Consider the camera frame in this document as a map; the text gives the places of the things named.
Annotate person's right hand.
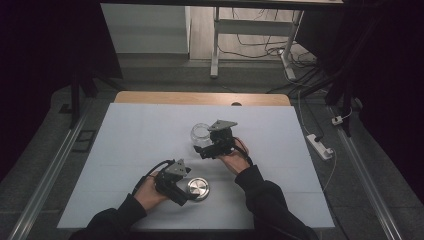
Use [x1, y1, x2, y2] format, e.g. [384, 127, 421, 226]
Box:
[216, 136, 253, 176]

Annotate white power strip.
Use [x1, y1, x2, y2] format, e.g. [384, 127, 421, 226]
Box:
[305, 133, 334, 162]

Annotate dark curtain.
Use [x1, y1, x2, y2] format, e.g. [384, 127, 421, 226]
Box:
[0, 0, 123, 183]
[296, 0, 424, 201]

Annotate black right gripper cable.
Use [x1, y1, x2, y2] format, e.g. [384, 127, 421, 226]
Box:
[231, 136, 254, 167]

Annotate black metal stand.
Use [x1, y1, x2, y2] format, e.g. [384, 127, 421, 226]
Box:
[289, 59, 363, 138]
[59, 66, 124, 129]

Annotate person's left hand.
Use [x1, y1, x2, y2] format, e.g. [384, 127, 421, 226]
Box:
[133, 173, 171, 212]

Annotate black floor cables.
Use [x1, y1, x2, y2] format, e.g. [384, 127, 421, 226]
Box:
[218, 8, 323, 95]

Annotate aluminium floor rail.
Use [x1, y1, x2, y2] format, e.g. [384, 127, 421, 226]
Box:
[328, 106, 406, 240]
[6, 99, 96, 240]

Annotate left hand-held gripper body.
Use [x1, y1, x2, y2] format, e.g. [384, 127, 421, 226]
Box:
[153, 158, 188, 201]

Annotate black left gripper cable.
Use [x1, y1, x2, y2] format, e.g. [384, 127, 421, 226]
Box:
[131, 159, 176, 197]

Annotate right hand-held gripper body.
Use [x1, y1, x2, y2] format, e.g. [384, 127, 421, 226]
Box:
[206, 119, 239, 158]

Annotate white frame desk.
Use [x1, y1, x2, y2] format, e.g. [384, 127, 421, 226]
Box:
[99, 0, 344, 81]

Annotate white table mat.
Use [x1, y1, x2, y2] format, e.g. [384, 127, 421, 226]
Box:
[56, 102, 336, 231]

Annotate round silver metal lid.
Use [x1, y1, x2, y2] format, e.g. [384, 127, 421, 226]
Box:
[185, 177, 211, 202]

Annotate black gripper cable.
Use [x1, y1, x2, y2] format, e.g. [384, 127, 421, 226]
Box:
[131, 159, 176, 197]
[231, 136, 254, 167]

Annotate clear glass jar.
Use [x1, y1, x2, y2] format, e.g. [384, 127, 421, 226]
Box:
[189, 122, 214, 148]

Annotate thin white cable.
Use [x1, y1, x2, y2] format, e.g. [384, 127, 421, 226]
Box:
[323, 149, 338, 191]
[297, 89, 314, 138]

